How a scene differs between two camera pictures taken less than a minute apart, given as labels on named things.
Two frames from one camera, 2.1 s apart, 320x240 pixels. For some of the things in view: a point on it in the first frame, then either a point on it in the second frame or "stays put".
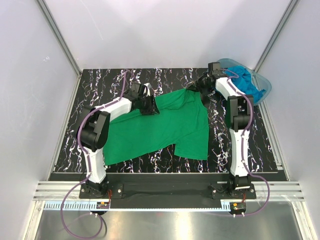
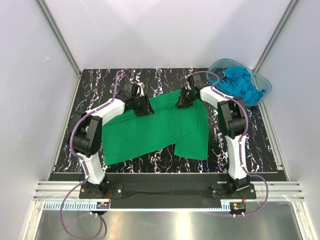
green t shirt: (183, 121) stays put
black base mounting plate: (167, 190) stays put
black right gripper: (197, 88) -> (182, 103)
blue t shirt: (244, 82) stays put
